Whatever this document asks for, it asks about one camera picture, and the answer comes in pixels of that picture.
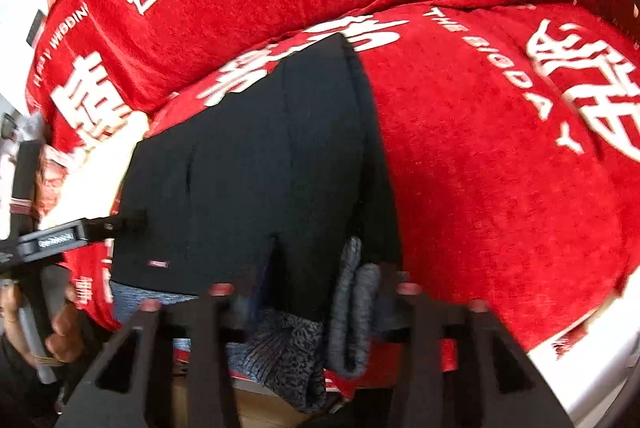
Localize person's left hand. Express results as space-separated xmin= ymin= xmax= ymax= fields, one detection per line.
xmin=1 ymin=284 xmax=84 ymax=367

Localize red bed cover white characters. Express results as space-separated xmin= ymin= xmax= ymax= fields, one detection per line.
xmin=60 ymin=2 xmax=640 ymax=401

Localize black pants with patterned lining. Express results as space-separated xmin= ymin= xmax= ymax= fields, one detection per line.
xmin=110 ymin=34 xmax=400 ymax=413

